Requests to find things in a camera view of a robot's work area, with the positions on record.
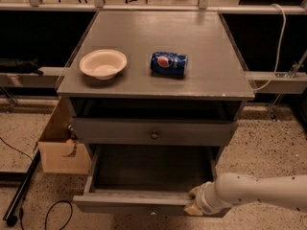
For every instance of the grey drawer cabinet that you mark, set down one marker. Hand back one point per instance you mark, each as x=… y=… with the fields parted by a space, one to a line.
x=214 y=88

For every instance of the black floor bar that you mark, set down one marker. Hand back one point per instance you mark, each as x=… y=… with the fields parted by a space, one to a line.
x=23 y=180

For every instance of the metal railing frame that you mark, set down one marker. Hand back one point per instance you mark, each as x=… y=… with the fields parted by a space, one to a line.
x=262 y=82

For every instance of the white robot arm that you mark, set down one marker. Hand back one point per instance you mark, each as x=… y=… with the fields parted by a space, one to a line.
x=233 y=189

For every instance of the black cloth bundle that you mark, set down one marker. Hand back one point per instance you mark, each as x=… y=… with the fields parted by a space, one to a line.
x=19 y=66

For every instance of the white paper bowl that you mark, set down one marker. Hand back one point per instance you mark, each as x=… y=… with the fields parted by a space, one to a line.
x=103 y=64

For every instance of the grey drawer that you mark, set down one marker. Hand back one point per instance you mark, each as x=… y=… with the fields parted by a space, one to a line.
x=145 y=180
x=153 y=132

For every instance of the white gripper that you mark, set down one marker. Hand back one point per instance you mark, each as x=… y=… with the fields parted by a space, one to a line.
x=200 y=196

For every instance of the blue pepsi can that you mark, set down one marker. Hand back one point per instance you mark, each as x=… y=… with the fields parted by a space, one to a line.
x=168 y=64

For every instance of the grey top drawer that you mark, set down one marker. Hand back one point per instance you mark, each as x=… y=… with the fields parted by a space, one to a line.
x=153 y=132

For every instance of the cardboard box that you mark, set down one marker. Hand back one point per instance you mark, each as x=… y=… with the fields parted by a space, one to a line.
x=60 y=151

